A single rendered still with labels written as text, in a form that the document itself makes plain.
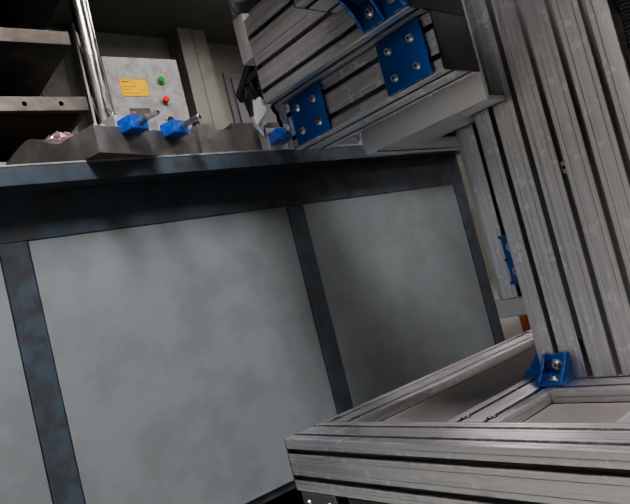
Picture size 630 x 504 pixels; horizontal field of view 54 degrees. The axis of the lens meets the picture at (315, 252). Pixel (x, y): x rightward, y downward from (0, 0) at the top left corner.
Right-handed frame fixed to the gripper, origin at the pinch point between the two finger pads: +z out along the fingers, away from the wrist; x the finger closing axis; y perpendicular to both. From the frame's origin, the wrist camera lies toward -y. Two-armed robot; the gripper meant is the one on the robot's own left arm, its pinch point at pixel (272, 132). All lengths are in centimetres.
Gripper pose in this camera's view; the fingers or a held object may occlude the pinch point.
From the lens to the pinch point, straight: 149.0
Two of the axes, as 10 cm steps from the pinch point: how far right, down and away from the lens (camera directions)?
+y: 5.1, -1.8, -8.4
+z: 2.4, 9.7, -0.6
